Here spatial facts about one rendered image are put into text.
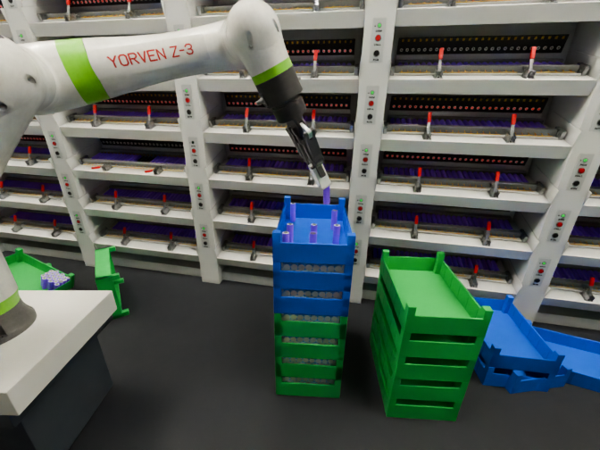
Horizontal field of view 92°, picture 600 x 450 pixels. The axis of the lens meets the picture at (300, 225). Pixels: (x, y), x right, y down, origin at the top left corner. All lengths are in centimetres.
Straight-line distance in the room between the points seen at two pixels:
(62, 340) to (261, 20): 80
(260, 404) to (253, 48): 94
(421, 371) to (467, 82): 89
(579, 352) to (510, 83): 102
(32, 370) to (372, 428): 83
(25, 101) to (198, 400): 86
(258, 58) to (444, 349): 81
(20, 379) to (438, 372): 94
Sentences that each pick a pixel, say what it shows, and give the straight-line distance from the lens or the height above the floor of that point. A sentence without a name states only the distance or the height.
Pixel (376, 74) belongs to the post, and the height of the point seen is 94.
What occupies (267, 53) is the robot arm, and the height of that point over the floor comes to 94.
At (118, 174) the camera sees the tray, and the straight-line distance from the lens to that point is 158.
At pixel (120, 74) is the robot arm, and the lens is 75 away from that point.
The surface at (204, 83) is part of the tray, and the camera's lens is 127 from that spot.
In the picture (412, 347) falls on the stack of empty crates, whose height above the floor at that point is 27.
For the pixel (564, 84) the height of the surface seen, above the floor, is 91.
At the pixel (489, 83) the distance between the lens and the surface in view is 118.
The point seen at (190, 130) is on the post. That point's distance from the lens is 131.
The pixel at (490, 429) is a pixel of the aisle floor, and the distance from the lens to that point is 114.
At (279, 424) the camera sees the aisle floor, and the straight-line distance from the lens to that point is 100.
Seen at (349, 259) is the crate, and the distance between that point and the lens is 72.
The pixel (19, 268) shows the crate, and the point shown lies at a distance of 193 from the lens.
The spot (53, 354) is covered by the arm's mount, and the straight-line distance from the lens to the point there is 88.
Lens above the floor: 85
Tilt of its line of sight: 23 degrees down
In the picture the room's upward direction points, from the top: 1 degrees clockwise
